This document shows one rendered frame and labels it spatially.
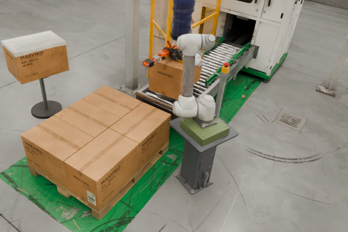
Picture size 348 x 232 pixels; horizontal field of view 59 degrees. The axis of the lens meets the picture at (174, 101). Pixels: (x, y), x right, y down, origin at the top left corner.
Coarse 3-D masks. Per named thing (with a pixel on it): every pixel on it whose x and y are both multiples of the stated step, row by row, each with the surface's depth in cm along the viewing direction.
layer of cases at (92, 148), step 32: (96, 96) 362; (128, 96) 368; (32, 128) 306; (64, 128) 310; (96, 128) 315; (128, 128) 319; (160, 128) 333; (32, 160) 310; (64, 160) 276; (96, 160) 279; (128, 160) 295; (96, 192) 267
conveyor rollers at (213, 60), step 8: (216, 48) 504; (224, 48) 506; (232, 48) 509; (240, 48) 512; (208, 56) 476; (216, 56) 479; (224, 56) 482; (232, 56) 484; (240, 56) 487; (208, 64) 454; (216, 64) 456; (232, 64) 461; (208, 72) 435; (200, 80) 415; (200, 88) 398; (152, 96) 374
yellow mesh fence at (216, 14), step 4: (220, 0) 501; (216, 4) 507; (220, 4) 508; (204, 8) 465; (208, 8) 477; (212, 8) 491; (216, 8) 510; (216, 12) 511; (196, 16) 451; (204, 16) 475; (208, 16) 492; (212, 16) 500; (216, 16) 516; (200, 20) 473; (204, 20) 478; (216, 20) 520; (196, 24) 459; (204, 24) 486; (216, 24) 527; (192, 28) 455; (200, 28) 479; (204, 28) 492; (212, 32) 534
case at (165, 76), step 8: (160, 64) 333; (168, 64) 331; (176, 64) 332; (152, 72) 344; (160, 72) 339; (168, 72) 333; (176, 72) 328; (200, 72) 384; (152, 80) 350; (160, 80) 344; (168, 80) 339; (176, 80) 333; (152, 88) 355; (160, 88) 350; (168, 88) 344; (176, 88) 339; (168, 96) 350; (176, 96) 344
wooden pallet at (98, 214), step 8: (168, 144) 371; (160, 152) 364; (152, 160) 356; (32, 168) 320; (144, 168) 345; (136, 176) 324; (56, 184) 305; (128, 184) 324; (64, 192) 303; (120, 192) 315; (80, 200) 292; (112, 200) 306; (104, 208) 288; (96, 216) 289
